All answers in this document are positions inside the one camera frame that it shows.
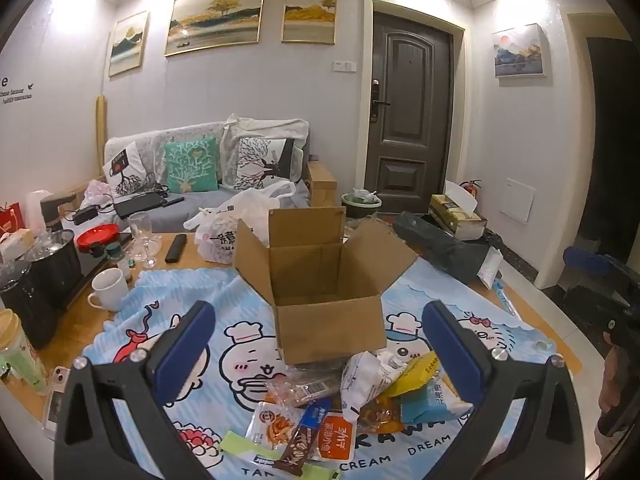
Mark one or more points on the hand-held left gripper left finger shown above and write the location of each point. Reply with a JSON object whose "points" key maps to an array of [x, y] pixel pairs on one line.
{"points": [[192, 340]]}

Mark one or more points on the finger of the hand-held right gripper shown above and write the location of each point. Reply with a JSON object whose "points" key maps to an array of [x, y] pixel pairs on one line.
{"points": [[585, 260]]}

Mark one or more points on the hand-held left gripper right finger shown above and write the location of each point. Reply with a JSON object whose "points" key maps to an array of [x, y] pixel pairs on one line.
{"points": [[450, 345]]}

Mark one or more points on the yellow snack packet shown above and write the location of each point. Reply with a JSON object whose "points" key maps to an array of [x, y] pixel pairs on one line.
{"points": [[417, 369]]}

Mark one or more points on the teal and white snack packet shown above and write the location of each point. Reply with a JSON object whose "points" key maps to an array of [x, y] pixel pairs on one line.
{"points": [[432, 400]]}

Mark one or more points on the brown pretzel snack packet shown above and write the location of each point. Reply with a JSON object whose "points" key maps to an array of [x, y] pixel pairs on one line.
{"points": [[380, 416]]}

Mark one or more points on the white and orange snack packet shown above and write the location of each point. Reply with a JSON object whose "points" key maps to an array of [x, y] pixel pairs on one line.
{"points": [[275, 422]]}

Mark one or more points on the clear snack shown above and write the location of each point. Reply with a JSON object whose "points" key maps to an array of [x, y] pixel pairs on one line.
{"points": [[300, 389]]}

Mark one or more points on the light green snack wrapper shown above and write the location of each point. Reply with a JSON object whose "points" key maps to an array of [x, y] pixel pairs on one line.
{"points": [[245, 447]]}

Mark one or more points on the brown cardboard box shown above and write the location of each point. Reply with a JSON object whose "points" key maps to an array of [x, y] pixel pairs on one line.
{"points": [[325, 280]]}

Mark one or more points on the blue snack packet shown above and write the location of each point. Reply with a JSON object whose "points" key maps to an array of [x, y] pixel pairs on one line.
{"points": [[314, 414]]}

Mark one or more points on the brown chocolate bar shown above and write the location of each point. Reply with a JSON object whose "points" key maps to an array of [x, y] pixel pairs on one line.
{"points": [[299, 447]]}

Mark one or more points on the person's right hand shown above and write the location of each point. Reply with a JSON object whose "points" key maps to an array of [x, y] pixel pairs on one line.
{"points": [[610, 385]]}

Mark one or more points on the blue cartoon printed blanket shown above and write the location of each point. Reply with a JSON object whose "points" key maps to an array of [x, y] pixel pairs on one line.
{"points": [[200, 340]]}

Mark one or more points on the blue toothbrush package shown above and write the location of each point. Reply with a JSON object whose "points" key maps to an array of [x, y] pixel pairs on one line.
{"points": [[504, 296]]}

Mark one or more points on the black plastic bag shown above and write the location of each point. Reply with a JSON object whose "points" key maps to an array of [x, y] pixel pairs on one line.
{"points": [[440, 252]]}

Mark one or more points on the black remote control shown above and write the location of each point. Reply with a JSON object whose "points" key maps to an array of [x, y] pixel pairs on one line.
{"points": [[176, 248]]}

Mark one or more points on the white mug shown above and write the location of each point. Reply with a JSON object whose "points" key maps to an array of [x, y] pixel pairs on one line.
{"points": [[109, 289]]}

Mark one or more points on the small jar with dark lid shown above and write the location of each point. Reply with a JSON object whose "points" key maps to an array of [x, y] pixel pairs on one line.
{"points": [[118, 259]]}

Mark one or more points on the wine glass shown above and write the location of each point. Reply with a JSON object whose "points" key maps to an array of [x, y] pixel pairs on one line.
{"points": [[141, 237]]}

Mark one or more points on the white plastic bag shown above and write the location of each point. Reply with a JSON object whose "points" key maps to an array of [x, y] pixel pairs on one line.
{"points": [[235, 227]]}

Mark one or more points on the yellow tissue box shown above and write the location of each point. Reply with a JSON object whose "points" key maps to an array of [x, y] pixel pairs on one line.
{"points": [[455, 215]]}

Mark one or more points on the red fire extinguisher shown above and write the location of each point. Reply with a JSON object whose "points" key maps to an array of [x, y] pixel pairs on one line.
{"points": [[470, 190]]}

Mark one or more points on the grey sofa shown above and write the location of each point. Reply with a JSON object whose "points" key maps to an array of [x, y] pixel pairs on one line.
{"points": [[210, 200]]}

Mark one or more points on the black laptop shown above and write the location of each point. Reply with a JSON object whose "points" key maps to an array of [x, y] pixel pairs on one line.
{"points": [[140, 205]]}

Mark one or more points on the white smartphone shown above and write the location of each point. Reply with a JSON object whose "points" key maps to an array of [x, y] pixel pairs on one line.
{"points": [[52, 402]]}

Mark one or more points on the black kettle with glass lid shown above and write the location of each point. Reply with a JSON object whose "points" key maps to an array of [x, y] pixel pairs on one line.
{"points": [[55, 262]]}

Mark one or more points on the black power adapter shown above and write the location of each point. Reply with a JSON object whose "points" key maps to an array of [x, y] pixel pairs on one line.
{"points": [[82, 216]]}

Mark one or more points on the green trash bin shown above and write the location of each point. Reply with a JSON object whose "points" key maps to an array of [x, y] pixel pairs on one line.
{"points": [[361, 204]]}

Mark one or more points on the black canister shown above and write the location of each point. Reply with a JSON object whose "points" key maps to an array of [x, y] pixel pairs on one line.
{"points": [[27, 305]]}

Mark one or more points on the teal tree cushion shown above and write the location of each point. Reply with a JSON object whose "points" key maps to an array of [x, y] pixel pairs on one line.
{"points": [[191, 165]]}

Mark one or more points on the plastic drink cup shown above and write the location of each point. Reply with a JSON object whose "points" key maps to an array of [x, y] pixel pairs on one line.
{"points": [[16, 355]]}

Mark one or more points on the pink plastic bag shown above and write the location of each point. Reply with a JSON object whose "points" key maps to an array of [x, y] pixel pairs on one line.
{"points": [[97, 190]]}

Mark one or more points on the white cushion with tree roots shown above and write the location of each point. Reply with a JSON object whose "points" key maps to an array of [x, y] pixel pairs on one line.
{"points": [[127, 167]]}

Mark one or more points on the black water dispenser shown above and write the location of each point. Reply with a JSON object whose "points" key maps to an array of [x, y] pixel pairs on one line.
{"points": [[54, 206]]}

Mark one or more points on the blue mountain canvas painting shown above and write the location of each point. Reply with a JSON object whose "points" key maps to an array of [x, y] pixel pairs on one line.
{"points": [[520, 51]]}

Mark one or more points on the red gift bag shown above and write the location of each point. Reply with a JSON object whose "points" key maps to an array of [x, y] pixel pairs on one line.
{"points": [[10, 219]]}

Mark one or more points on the wooden pole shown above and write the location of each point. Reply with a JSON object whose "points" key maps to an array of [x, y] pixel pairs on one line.
{"points": [[101, 132]]}

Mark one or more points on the dark brown door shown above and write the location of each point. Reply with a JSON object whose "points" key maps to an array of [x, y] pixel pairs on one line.
{"points": [[405, 105]]}

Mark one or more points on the small mountain painting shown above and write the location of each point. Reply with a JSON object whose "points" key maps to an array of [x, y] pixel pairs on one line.
{"points": [[128, 42]]}

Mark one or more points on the wide golden tree painting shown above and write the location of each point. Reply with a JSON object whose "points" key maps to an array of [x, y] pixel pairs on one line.
{"points": [[215, 19]]}

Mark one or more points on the yellow landscape painting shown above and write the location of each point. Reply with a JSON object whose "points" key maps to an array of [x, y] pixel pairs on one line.
{"points": [[309, 12]]}

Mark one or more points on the white wall panel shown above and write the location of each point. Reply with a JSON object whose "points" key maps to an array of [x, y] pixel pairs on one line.
{"points": [[520, 201]]}

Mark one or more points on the white light switch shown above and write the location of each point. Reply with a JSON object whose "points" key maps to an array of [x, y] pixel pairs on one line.
{"points": [[343, 65]]}

